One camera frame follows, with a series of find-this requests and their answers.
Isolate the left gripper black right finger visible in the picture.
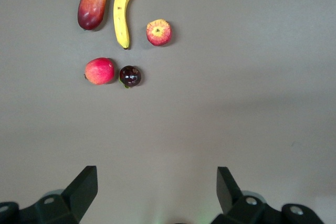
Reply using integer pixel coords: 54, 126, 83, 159
209, 166, 326, 224

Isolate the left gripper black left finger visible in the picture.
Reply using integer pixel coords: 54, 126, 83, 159
0, 165, 98, 224

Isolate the red yellow striped apple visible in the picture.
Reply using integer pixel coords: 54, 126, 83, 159
146, 18, 172, 47

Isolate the yellow banana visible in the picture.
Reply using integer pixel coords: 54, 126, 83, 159
113, 0, 153, 50

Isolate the round red pink fruit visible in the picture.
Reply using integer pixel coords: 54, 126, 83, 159
83, 57, 116, 86

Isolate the dark purple plum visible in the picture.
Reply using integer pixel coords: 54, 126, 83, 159
119, 65, 142, 89

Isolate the red yellow mango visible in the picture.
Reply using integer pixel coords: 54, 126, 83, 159
77, 0, 108, 31

